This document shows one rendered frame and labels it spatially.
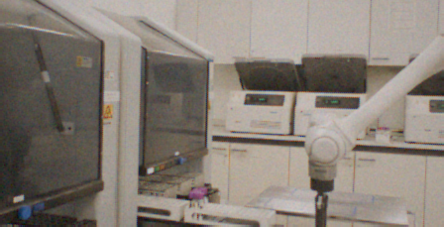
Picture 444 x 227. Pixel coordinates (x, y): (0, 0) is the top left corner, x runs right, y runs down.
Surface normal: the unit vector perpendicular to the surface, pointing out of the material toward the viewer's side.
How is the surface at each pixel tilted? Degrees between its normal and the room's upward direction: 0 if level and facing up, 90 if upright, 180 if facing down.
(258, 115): 90
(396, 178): 90
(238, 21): 90
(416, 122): 90
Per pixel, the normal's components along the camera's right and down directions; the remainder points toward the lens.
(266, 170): -0.33, 0.02
